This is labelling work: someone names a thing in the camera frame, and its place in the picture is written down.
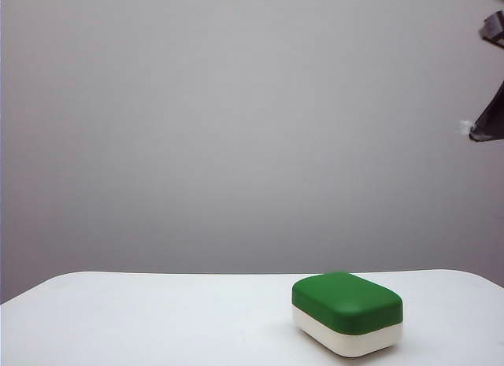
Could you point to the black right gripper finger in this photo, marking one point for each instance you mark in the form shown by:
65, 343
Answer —
492, 124
494, 27

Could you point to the green and white foam mahjong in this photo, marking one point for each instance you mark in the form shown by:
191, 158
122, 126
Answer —
346, 307

